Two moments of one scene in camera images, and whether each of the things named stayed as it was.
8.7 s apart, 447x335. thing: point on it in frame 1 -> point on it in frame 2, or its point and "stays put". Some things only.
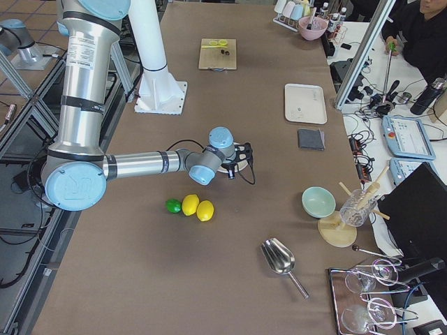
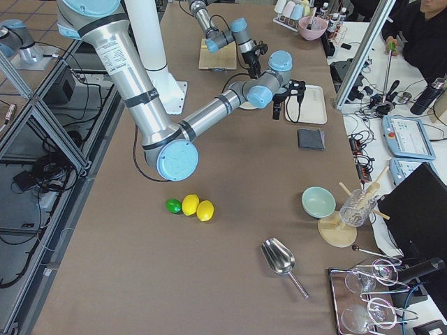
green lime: (173, 205) stays put
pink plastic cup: (288, 8) stays put
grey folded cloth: (311, 139) stays put
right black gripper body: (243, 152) -> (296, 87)
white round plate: (240, 165) -> (247, 105)
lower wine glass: (380, 313) stays put
